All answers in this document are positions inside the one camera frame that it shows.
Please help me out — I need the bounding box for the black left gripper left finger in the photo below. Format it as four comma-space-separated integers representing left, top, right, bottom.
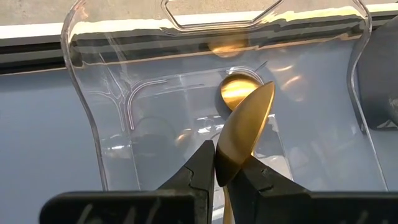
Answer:
157, 139, 216, 224

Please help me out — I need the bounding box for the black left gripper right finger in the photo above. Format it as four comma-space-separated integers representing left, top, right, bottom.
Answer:
228, 154, 312, 224

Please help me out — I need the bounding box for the gold spoon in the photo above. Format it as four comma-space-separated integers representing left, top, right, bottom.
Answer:
214, 80, 277, 224
219, 72, 264, 112

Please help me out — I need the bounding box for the clear plastic bin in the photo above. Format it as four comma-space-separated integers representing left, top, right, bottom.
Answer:
60, 0, 389, 192

